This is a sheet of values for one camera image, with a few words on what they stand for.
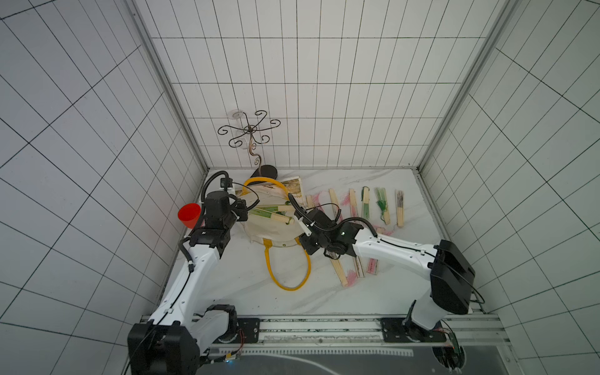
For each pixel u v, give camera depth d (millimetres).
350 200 1067
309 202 1055
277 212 981
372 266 854
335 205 1067
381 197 1067
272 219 976
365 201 1065
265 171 1173
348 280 831
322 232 610
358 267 854
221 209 598
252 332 725
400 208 1035
